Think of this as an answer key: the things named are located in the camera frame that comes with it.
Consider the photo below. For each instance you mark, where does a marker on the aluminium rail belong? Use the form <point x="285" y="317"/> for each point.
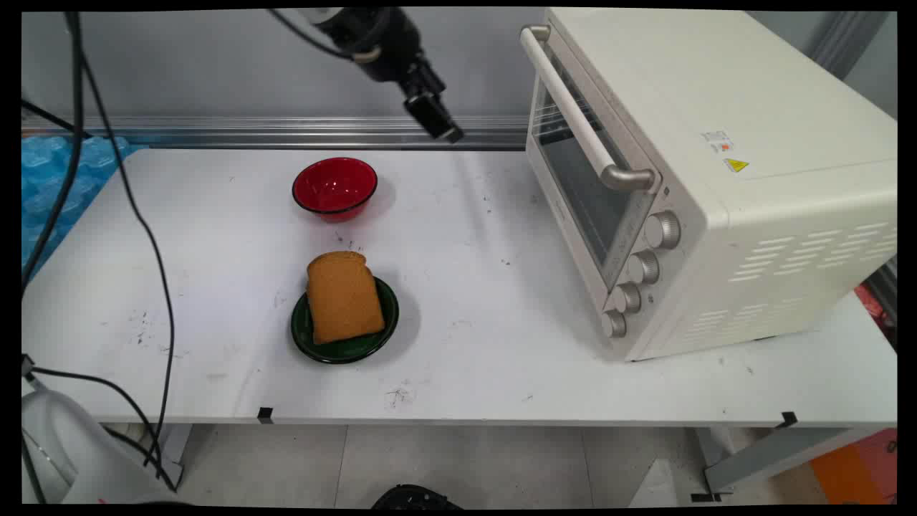
<point x="286" y="133"/>

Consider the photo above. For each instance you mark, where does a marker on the grey table leg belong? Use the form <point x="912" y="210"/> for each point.
<point x="774" y="455"/>

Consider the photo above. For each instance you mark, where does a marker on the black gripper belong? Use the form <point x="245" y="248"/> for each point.
<point x="383" y="39"/>

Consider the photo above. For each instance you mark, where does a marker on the black round object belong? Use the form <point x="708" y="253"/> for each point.
<point x="415" y="497"/>

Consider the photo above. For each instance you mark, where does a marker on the blue bubble wrap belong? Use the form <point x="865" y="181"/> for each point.
<point x="50" y="186"/>

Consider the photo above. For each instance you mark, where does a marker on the brown bread slice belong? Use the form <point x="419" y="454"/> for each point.
<point x="344" y="297"/>

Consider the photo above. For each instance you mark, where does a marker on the dark green plate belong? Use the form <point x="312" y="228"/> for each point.
<point x="387" y="315"/>

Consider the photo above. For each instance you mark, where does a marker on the white label sticker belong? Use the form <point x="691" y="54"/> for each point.
<point x="716" y="141"/>

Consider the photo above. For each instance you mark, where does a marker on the white rounded device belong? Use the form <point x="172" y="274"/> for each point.
<point x="64" y="451"/>

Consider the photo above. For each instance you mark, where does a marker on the yellow warning sticker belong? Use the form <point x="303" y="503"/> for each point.
<point x="736" y="165"/>

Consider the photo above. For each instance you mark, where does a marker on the black tape mark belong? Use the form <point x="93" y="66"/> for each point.
<point x="265" y="413"/>

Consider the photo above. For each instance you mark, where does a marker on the orange box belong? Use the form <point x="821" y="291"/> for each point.
<point x="856" y="469"/>

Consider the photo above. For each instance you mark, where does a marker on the silver oven knob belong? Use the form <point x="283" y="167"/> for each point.
<point x="614" y="324"/>
<point x="663" y="230"/>
<point x="626" y="298"/>
<point x="644" y="266"/>

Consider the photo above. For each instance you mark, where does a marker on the red bowl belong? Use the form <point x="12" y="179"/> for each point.
<point x="334" y="186"/>

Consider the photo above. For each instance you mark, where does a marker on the red patterned object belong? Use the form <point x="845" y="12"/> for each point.
<point x="875" y="308"/>

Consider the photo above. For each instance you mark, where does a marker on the cream toaster oven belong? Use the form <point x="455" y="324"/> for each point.
<point x="774" y="215"/>

